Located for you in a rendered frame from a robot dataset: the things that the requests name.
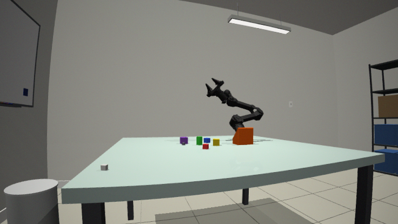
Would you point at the purple block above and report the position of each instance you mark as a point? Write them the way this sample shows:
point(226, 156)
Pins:
point(184, 140)

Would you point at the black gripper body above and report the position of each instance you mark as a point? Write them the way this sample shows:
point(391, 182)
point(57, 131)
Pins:
point(217, 90)

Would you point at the yellow cube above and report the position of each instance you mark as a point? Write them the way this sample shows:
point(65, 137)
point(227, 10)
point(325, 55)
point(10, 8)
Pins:
point(216, 142)

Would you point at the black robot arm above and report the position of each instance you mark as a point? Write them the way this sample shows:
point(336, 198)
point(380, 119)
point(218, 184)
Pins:
point(236, 121)

